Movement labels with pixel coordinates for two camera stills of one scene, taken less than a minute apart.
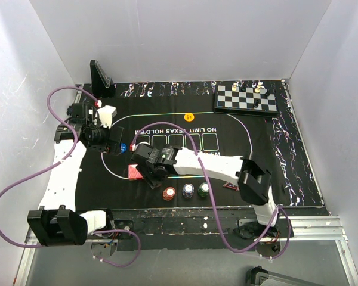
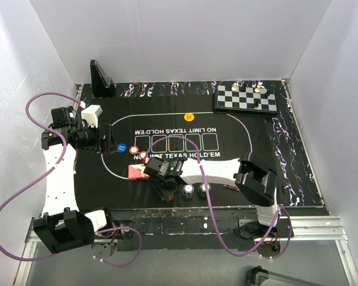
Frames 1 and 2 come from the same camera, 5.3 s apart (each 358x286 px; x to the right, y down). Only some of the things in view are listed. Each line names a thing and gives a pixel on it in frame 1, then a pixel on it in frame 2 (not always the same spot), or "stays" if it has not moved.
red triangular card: x=231 y=185 stays
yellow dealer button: x=188 y=117 stays
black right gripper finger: x=149 y=177 to x=162 y=192
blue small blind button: x=123 y=147 stays
